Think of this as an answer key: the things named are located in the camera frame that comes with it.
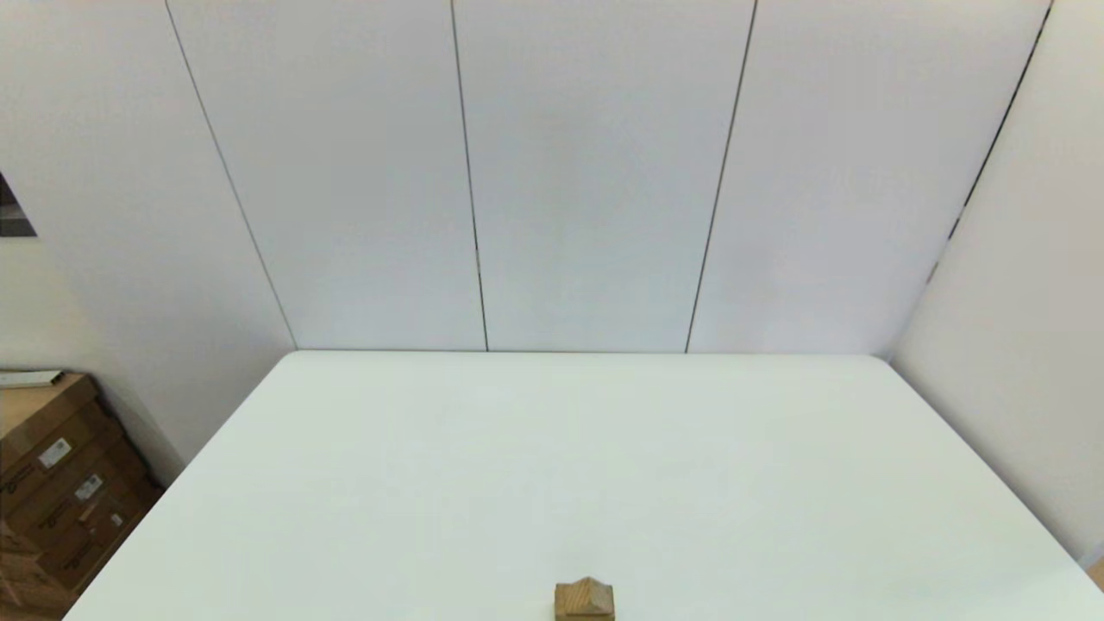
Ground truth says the triangular wooden building block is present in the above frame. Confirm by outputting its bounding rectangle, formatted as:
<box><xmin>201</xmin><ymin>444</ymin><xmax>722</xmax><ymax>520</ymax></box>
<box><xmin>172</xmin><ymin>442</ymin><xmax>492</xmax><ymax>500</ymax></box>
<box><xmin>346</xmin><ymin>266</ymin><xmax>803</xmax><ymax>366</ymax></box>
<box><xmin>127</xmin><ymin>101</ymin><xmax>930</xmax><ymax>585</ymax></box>
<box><xmin>555</xmin><ymin>577</ymin><xmax>616</xmax><ymax>617</ymax></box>

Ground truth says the brown cardboard box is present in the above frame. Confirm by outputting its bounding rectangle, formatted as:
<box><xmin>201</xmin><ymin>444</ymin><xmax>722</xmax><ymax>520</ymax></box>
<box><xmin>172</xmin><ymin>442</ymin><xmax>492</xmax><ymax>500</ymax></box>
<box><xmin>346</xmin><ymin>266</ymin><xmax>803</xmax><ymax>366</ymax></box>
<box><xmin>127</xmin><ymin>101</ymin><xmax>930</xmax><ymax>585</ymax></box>
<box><xmin>0</xmin><ymin>373</ymin><xmax>117</xmax><ymax>497</ymax></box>
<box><xmin>0</xmin><ymin>423</ymin><xmax>165</xmax><ymax>596</ymax></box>

